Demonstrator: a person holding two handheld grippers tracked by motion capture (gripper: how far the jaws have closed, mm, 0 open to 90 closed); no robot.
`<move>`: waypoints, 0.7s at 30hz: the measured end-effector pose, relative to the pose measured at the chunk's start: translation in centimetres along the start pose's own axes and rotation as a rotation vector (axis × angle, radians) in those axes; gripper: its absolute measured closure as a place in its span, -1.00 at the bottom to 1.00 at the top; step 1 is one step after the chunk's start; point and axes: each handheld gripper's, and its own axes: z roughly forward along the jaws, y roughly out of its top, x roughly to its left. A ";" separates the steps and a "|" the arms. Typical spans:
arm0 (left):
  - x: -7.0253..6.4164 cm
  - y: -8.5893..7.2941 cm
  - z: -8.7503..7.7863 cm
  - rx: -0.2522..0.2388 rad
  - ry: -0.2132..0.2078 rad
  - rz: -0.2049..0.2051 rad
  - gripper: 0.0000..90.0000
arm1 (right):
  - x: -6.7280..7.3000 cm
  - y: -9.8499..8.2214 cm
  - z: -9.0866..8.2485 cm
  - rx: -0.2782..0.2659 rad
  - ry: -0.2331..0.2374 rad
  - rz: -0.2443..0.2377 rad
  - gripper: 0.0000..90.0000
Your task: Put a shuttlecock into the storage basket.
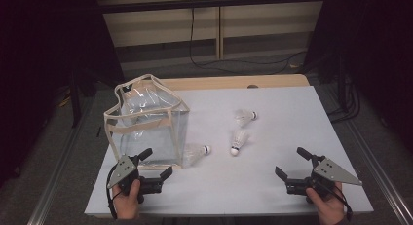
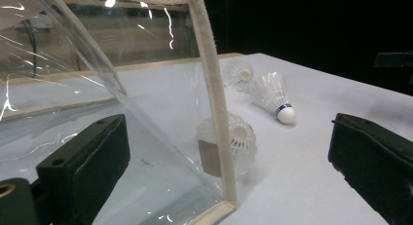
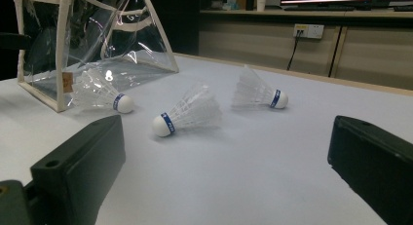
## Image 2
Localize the black power cable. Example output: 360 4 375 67
23 19 38 78

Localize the beige wooden desk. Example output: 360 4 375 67
0 0 201 77

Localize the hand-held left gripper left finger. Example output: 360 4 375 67
35 113 131 225

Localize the white shuttlecock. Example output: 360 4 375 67
222 57 255 93
249 71 297 126
195 111 258 179

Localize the clear plastic bag beige trim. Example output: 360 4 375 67
0 0 239 225

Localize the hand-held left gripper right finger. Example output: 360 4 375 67
327 112 413 225

